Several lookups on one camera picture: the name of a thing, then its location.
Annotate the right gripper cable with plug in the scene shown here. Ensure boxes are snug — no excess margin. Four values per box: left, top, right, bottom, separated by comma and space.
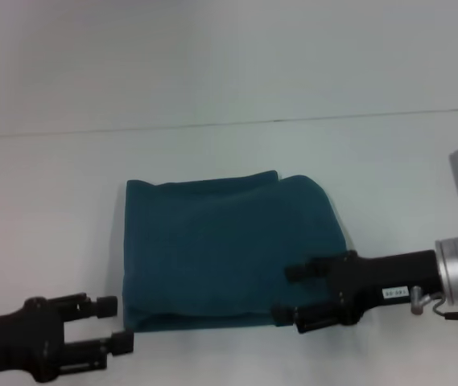
410, 285, 458, 322

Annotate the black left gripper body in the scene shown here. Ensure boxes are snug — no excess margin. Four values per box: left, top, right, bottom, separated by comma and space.
0, 296, 71, 384

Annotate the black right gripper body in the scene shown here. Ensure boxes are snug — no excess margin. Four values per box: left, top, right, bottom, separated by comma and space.
327, 248, 445, 327

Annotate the blue t-shirt with pink print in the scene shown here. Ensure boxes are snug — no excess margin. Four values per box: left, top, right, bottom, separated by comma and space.
122, 169, 353, 334

